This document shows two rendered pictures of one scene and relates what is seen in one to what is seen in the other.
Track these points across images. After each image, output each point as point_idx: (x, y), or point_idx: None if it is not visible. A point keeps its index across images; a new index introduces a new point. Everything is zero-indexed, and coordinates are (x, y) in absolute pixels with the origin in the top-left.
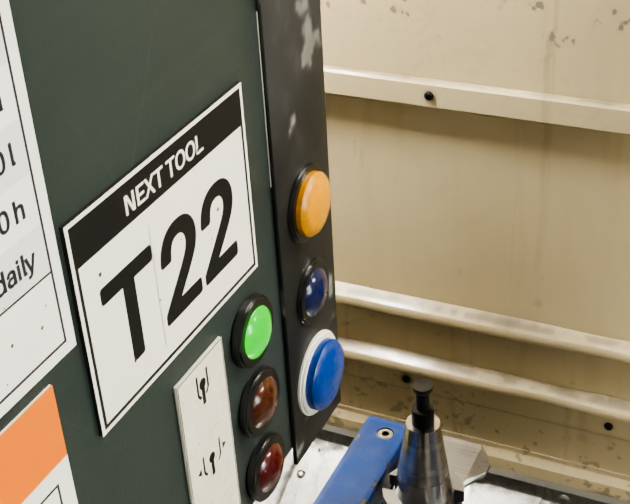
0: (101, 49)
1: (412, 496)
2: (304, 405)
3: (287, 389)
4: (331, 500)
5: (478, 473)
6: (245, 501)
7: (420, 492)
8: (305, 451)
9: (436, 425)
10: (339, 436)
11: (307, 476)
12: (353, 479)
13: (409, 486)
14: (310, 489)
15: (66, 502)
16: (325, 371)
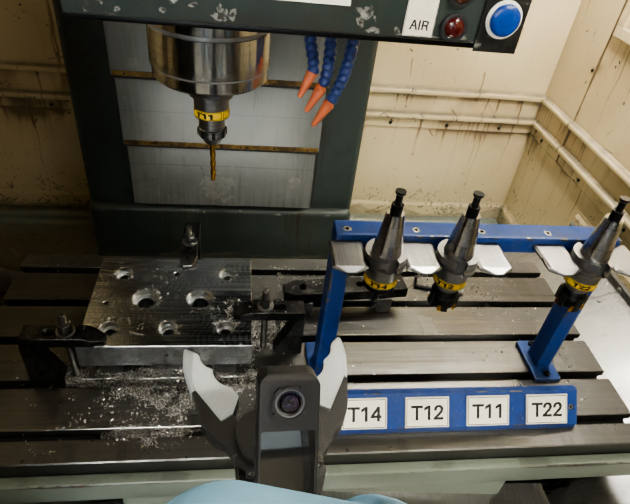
0: None
1: (585, 247)
2: (487, 23)
3: (483, 9)
4: (554, 229)
5: (628, 273)
6: (437, 32)
7: (589, 247)
8: (480, 50)
9: (618, 222)
10: None
11: (600, 303)
12: (572, 232)
13: (587, 242)
14: (596, 308)
15: None
16: (502, 13)
